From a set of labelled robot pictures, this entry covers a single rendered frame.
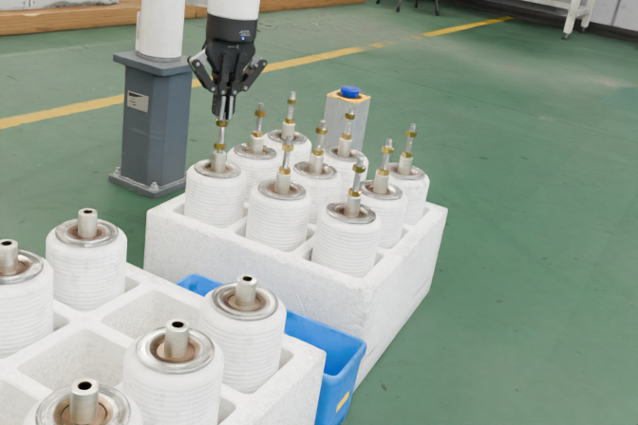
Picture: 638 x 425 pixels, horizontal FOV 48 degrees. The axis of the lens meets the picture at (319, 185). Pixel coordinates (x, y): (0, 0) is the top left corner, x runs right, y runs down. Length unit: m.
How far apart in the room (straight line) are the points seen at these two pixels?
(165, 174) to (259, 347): 0.93
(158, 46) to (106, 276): 0.78
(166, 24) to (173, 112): 0.19
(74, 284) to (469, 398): 0.61
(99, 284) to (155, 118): 0.75
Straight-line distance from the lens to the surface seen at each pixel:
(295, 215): 1.08
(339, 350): 1.04
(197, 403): 0.71
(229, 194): 1.13
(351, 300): 1.03
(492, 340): 1.33
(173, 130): 1.64
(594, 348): 1.41
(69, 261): 0.90
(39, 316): 0.86
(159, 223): 1.16
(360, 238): 1.03
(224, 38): 1.06
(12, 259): 0.85
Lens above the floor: 0.67
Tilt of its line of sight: 22 degrees down
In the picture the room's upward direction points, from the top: 9 degrees clockwise
